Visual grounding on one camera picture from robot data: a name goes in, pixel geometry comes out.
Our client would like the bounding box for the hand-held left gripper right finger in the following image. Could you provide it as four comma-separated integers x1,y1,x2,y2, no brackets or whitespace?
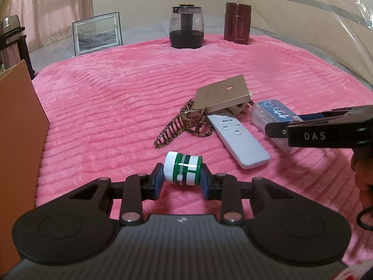
200,163,324,226

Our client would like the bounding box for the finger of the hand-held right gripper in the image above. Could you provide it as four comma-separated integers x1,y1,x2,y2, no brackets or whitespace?
299,105,373,121
265,116,373,150

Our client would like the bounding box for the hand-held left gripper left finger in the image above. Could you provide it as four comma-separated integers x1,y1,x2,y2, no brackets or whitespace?
38,163,166,226

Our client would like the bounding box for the clear plastic box blue label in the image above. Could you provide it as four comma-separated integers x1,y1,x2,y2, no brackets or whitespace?
251,99,300,152

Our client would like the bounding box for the green white small bottle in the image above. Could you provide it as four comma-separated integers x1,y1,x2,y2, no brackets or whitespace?
163,151,203,186

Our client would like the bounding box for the beige box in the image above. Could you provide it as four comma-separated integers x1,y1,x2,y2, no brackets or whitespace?
194,75,252,114

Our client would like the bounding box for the brown cardboard box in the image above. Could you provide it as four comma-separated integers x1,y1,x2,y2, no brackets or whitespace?
0,60,50,269

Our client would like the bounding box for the person's right hand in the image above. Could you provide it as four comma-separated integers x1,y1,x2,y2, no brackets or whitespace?
351,148,373,210

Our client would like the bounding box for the white remote control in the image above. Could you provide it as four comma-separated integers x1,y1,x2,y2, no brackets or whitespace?
206,112,270,169

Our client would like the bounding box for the small wooden block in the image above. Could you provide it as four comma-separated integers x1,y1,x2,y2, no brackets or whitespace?
229,102,252,116

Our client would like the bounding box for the leopard print hair claw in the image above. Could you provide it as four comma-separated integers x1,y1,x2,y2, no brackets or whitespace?
154,98,214,149

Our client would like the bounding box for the pink ribbed blanket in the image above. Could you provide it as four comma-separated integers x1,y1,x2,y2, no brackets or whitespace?
31,33,373,272

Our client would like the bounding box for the plastic wrapped headboard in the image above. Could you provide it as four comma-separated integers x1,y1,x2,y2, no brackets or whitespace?
242,0,373,88

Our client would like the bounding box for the dark red canister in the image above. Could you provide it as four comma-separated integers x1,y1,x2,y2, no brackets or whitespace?
224,2,252,45

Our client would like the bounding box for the glass teapot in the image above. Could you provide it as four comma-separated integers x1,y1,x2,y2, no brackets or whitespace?
169,4,204,49

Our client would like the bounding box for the red white patterned clothing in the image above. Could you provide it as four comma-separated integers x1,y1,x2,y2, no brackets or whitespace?
332,261,373,280

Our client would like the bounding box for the pink curtain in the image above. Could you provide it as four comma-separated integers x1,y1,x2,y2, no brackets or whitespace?
9,0,94,49

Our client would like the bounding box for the black loop strap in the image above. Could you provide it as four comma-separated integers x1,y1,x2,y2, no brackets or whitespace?
357,208,373,231

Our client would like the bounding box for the silver picture frame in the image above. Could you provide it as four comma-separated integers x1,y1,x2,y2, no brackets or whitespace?
72,12,123,56

